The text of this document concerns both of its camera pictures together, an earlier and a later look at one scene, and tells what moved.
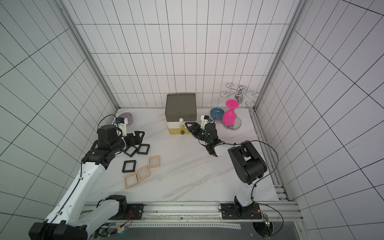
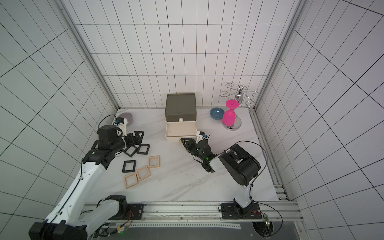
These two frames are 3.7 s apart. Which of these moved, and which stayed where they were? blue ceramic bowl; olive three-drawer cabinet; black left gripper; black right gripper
Moved: black right gripper; olive three-drawer cabinet
Stayed: blue ceramic bowl; black left gripper
